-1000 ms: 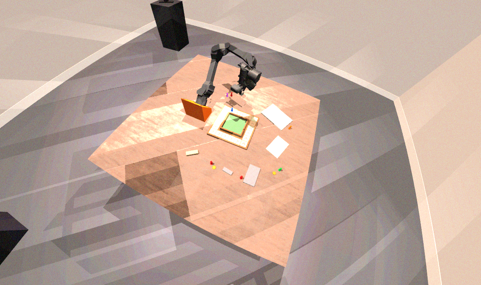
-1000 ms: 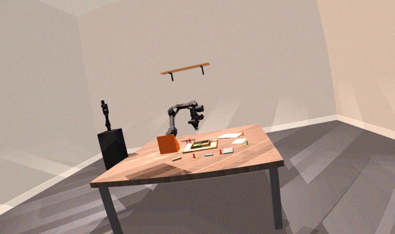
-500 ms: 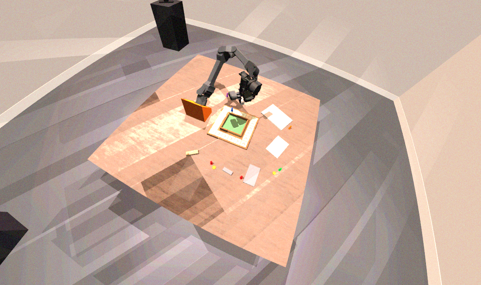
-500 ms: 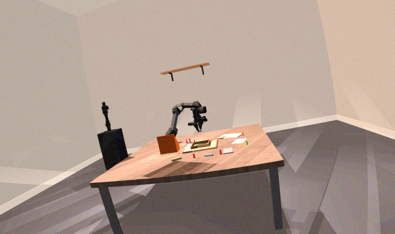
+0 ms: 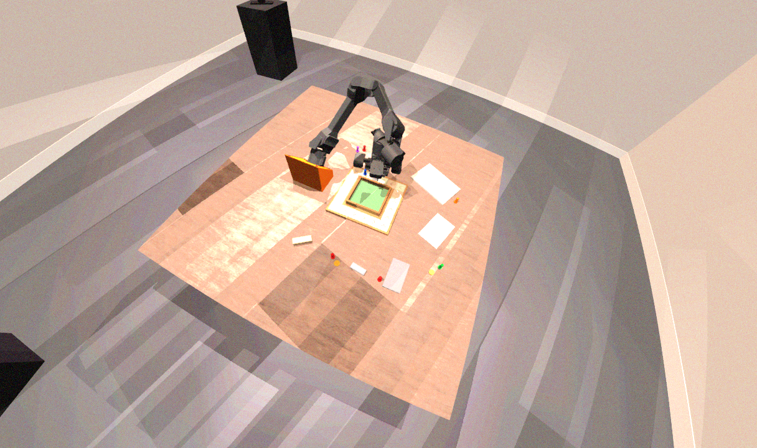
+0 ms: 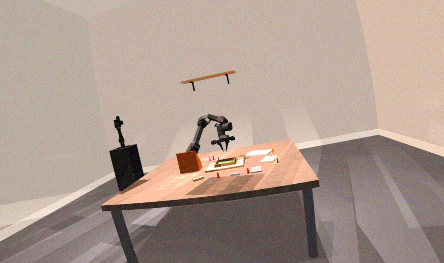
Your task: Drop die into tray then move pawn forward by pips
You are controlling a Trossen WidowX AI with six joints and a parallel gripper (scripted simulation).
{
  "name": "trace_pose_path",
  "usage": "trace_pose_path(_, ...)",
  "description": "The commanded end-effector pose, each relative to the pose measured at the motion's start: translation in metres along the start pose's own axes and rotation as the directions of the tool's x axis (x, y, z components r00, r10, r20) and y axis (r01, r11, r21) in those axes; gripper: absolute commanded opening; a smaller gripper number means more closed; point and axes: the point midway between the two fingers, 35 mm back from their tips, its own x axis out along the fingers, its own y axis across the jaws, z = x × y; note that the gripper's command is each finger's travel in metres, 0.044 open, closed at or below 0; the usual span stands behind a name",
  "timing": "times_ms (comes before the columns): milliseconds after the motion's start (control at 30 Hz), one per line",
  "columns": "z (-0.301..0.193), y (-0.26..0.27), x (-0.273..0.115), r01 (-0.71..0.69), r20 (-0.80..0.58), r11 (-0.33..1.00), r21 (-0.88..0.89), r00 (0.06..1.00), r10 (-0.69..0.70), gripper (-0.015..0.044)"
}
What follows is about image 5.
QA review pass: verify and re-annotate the white square tile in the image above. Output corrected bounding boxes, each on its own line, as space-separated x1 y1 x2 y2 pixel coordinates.
419 213 455 249

